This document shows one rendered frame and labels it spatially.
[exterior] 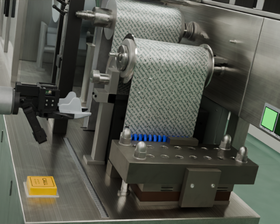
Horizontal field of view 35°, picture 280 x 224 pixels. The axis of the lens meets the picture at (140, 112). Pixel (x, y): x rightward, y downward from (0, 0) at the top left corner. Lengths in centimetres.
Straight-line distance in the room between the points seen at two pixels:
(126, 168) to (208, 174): 23
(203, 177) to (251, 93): 29
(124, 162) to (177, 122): 28
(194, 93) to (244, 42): 21
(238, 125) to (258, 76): 39
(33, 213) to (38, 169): 25
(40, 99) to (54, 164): 26
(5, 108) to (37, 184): 22
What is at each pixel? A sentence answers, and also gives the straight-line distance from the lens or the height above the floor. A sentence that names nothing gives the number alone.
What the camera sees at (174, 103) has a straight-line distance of 136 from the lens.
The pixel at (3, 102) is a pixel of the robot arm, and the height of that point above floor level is 112.
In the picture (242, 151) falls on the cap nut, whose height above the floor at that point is 106.
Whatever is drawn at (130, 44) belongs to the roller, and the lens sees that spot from 130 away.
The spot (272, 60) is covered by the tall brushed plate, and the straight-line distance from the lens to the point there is 127.
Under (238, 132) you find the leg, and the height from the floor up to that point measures 102.
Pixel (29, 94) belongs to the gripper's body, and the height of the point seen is 114.
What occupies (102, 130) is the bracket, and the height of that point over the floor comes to 101.
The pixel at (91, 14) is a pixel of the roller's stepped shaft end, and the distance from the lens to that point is 153.
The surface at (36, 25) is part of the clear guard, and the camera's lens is 225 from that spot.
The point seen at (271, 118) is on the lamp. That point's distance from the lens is 124.
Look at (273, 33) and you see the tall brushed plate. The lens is 128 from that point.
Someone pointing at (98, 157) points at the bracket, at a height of 92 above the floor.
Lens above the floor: 146
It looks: 16 degrees down
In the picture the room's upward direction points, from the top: 11 degrees clockwise
